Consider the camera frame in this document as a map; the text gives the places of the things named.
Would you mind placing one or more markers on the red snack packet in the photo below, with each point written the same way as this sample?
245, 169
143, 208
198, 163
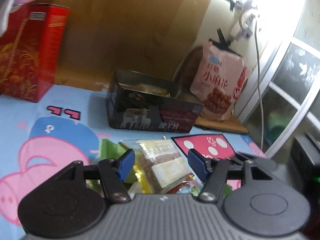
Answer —
183, 183

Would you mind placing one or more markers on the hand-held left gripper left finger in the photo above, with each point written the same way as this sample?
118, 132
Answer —
127, 163

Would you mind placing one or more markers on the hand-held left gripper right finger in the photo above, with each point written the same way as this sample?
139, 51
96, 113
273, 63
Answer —
197, 165

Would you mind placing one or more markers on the wooden headboard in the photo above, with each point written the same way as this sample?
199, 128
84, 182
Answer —
125, 30

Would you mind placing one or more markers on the white frame frosted window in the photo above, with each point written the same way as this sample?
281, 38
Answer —
287, 80

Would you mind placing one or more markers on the black tape strip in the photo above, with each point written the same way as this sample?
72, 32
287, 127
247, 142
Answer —
222, 38

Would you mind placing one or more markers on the red gift box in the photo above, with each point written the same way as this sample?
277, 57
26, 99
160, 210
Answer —
27, 55

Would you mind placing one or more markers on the pink snack bag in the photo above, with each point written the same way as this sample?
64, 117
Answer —
220, 80

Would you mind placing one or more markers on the clear cake packet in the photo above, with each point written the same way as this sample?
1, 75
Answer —
162, 162

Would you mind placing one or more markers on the cartoon printed blanket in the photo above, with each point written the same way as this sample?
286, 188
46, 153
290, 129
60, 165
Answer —
50, 130

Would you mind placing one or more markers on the white power strip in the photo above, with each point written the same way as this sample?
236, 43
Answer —
243, 20

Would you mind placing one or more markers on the black printed box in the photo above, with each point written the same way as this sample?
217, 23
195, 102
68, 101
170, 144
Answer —
150, 112

